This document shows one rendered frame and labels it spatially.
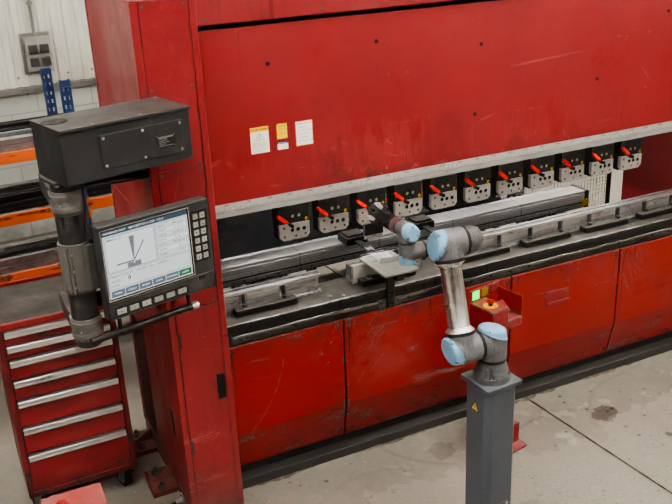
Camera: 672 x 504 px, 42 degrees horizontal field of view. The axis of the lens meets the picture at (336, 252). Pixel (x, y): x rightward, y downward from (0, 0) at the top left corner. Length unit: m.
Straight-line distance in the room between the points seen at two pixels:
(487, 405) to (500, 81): 1.62
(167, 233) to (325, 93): 1.07
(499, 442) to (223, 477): 1.28
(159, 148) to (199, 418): 1.33
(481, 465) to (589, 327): 1.57
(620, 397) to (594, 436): 0.44
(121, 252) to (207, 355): 0.83
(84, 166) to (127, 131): 0.19
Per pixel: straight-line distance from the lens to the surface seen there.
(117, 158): 3.12
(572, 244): 4.81
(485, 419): 3.66
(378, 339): 4.30
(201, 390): 3.90
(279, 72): 3.81
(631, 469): 4.58
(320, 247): 4.42
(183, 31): 3.43
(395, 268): 4.10
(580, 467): 4.55
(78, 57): 7.78
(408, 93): 4.11
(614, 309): 5.21
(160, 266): 3.27
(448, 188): 4.35
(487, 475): 3.82
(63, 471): 4.36
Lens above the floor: 2.61
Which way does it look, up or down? 22 degrees down
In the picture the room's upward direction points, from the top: 3 degrees counter-clockwise
